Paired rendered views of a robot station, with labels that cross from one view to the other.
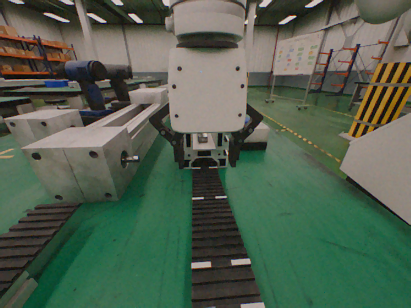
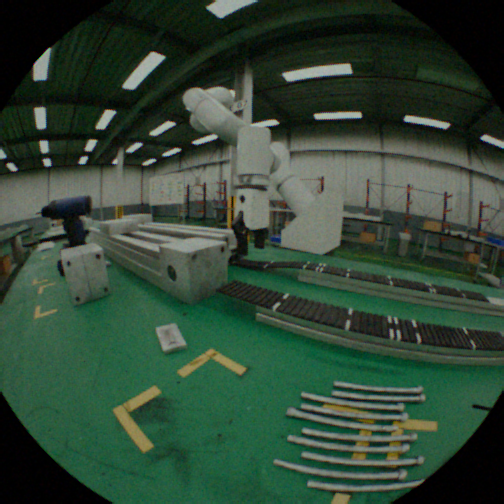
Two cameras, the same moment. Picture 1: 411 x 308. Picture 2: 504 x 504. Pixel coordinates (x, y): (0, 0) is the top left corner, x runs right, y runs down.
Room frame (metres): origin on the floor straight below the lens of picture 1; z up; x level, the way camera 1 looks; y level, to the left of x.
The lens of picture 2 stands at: (-0.06, 0.40, 0.95)
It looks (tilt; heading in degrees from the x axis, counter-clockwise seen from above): 14 degrees down; 305
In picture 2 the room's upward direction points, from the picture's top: 2 degrees clockwise
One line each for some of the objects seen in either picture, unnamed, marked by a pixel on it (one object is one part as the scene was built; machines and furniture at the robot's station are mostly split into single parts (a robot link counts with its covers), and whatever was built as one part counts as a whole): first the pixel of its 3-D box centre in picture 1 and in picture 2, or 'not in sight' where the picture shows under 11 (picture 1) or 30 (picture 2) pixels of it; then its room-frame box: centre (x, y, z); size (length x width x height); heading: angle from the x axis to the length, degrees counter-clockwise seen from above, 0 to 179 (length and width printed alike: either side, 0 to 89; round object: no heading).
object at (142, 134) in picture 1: (153, 110); (118, 242); (0.68, 0.22, 0.82); 0.80 x 0.10 x 0.09; 4
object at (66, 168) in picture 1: (100, 161); (198, 265); (0.23, 0.18, 0.83); 0.12 x 0.09 x 0.10; 94
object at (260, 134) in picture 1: (245, 134); not in sight; (0.42, -0.11, 0.81); 0.10 x 0.08 x 0.06; 94
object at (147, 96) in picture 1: (151, 98); (117, 229); (0.68, 0.22, 0.87); 0.16 x 0.11 x 0.07; 4
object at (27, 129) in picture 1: (58, 132); (88, 270); (0.39, 0.37, 0.83); 0.11 x 0.10 x 0.10; 93
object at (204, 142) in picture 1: (198, 110); (159, 235); (0.69, 0.03, 0.82); 0.80 x 0.10 x 0.09; 4
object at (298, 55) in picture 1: (291, 74); (166, 204); (5.64, -2.73, 0.97); 1.51 x 0.50 x 1.95; 22
